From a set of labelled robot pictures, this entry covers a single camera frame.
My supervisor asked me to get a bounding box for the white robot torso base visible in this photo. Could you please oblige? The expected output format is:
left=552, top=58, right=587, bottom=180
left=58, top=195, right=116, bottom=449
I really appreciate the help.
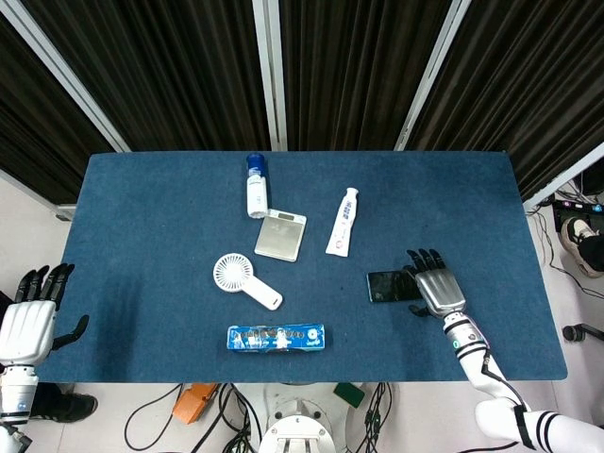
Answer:
left=257, top=382, right=353, bottom=453

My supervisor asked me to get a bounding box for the black chair caster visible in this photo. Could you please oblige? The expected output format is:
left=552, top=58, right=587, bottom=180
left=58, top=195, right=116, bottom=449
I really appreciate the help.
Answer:
left=562, top=321, right=604, bottom=344

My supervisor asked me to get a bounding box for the white handheld fan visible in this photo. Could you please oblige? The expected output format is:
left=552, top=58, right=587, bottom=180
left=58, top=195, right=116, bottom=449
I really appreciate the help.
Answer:
left=212, top=253, right=284, bottom=312

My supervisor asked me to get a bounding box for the silver digital pocket scale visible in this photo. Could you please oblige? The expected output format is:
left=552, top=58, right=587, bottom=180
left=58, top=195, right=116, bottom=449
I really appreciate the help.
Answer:
left=253, top=209, right=309, bottom=263

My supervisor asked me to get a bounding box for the orange box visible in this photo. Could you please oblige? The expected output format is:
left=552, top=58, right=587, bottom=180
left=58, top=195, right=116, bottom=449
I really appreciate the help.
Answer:
left=172, top=382, right=221, bottom=426

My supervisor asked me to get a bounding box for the blue cookie package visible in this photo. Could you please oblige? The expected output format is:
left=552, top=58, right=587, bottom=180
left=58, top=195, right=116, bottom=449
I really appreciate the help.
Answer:
left=226, top=323, right=327, bottom=353

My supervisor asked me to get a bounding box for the black shoe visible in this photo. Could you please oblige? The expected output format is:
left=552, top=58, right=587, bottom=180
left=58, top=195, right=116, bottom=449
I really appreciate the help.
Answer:
left=28, top=382, right=99, bottom=424

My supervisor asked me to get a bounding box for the white bottle with blue cap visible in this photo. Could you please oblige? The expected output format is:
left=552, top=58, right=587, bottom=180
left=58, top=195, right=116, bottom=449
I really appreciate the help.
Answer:
left=245, top=152, right=269, bottom=220

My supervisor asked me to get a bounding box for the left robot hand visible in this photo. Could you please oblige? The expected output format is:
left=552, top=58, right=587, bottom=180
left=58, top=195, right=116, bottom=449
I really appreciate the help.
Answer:
left=0, top=262, right=91, bottom=367

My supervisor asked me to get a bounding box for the black and white sneaker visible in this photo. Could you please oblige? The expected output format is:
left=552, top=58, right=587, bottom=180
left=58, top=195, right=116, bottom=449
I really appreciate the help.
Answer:
left=560, top=216, right=604, bottom=279

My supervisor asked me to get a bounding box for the green box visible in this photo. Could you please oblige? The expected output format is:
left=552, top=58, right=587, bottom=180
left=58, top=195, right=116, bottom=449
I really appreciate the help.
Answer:
left=332, top=382, right=367, bottom=409

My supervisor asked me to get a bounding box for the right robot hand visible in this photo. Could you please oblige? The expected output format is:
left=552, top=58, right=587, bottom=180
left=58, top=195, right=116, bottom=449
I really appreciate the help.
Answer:
left=404, top=248, right=468, bottom=318

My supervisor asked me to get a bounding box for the black smartphone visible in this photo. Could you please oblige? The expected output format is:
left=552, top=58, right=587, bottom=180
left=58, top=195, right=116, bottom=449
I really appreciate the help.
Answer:
left=366, top=269, right=424, bottom=304

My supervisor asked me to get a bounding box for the black looped floor cable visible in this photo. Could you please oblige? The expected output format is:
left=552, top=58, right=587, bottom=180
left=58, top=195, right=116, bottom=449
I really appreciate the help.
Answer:
left=124, top=382, right=185, bottom=452

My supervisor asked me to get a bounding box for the black cable bundle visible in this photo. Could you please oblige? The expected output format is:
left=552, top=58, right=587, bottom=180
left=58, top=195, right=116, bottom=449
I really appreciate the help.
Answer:
left=353, top=381, right=395, bottom=453

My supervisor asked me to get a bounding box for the blue table mat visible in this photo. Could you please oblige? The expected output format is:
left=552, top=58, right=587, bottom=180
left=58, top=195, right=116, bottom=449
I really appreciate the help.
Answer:
left=35, top=150, right=569, bottom=384

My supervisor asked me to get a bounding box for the white toothpaste tube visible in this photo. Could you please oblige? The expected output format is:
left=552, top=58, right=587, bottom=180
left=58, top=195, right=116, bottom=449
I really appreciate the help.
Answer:
left=325, top=187, right=361, bottom=259

